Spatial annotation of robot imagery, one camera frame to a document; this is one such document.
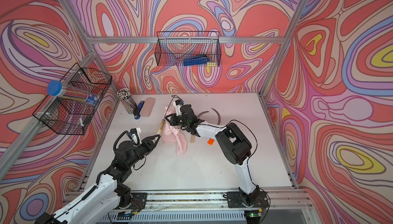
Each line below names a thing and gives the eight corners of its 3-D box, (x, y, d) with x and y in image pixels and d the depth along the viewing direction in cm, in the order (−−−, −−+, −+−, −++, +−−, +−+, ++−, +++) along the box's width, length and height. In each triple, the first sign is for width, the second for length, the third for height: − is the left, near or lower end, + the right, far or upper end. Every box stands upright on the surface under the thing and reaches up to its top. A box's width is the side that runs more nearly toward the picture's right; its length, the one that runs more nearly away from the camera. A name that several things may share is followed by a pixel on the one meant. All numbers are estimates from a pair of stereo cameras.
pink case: (141, 116, 108) (140, 113, 106) (146, 100, 119) (145, 97, 116) (151, 116, 108) (150, 113, 106) (155, 100, 119) (154, 97, 116)
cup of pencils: (126, 114, 110) (115, 96, 95) (129, 106, 115) (119, 88, 100) (136, 114, 110) (126, 96, 95) (138, 106, 115) (130, 88, 100)
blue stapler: (133, 119, 107) (131, 115, 104) (138, 104, 116) (136, 101, 113) (140, 119, 107) (138, 115, 104) (144, 104, 116) (143, 101, 113)
